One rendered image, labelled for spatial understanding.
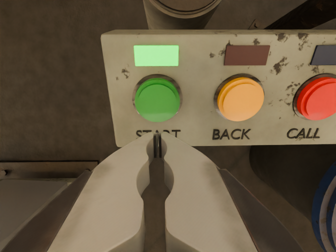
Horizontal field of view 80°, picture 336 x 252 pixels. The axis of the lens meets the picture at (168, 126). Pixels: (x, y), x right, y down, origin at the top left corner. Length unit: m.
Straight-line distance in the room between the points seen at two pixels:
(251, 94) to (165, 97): 0.07
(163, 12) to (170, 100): 0.15
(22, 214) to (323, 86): 0.65
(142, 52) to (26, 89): 0.79
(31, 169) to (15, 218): 0.35
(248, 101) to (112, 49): 0.12
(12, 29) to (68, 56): 0.21
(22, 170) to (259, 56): 0.92
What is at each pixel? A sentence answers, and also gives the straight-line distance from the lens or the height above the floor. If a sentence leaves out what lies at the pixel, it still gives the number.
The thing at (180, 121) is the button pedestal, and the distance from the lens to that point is 0.20.
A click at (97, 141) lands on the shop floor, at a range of 0.85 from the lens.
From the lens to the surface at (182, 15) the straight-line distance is 0.29.
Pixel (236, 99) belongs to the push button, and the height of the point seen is 0.61.
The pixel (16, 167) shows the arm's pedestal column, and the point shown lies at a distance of 0.99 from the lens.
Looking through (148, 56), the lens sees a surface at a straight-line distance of 0.18.
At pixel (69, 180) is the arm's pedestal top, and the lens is 0.81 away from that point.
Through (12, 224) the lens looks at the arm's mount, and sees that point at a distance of 0.63.
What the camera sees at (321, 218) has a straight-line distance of 0.55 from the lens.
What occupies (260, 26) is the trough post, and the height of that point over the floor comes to 0.01.
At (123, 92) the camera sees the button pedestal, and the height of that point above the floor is 0.60.
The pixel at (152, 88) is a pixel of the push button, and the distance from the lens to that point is 0.17.
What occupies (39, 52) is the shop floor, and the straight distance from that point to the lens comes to 0.92.
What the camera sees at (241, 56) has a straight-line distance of 0.19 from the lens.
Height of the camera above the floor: 0.79
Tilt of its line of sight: 81 degrees down
